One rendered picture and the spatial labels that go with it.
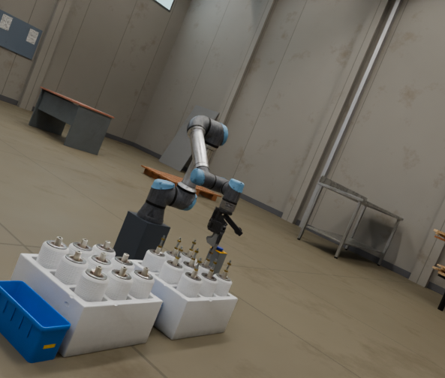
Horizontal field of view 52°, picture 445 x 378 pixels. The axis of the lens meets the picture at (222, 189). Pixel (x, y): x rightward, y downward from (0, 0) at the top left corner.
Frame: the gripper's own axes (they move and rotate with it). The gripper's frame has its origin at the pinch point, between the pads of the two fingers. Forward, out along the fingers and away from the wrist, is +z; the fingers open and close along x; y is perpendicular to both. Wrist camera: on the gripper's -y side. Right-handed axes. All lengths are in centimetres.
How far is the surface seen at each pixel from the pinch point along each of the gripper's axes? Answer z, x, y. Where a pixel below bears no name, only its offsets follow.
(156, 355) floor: 34, 54, 12
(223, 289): 13.2, 12.5, -9.4
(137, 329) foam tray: 28, 53, 23
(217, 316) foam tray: 25.2, 16.2, -11.1
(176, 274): 11.8, 21.8, 14.2
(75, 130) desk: 7, -502, 194
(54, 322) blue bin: 25, 75, 49
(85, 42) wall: -171, -977, 353
